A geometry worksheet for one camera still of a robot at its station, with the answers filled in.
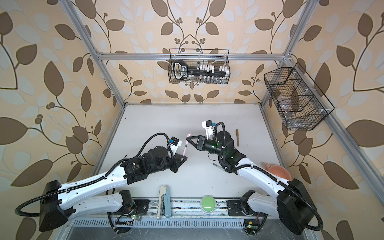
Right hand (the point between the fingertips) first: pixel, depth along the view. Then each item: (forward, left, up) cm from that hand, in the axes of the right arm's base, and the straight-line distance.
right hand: (187, 140), depth 70 cm
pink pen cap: (+2, -1, +1) cm, 3 cm away
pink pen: (-2, +1, -2) cm, 3 cm away
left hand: (-6, 0, -6) cm, 8 cm away
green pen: (-3, -18, -25) cm, 31 cm away
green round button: (-23, -9, -24) cm, 34 cm away
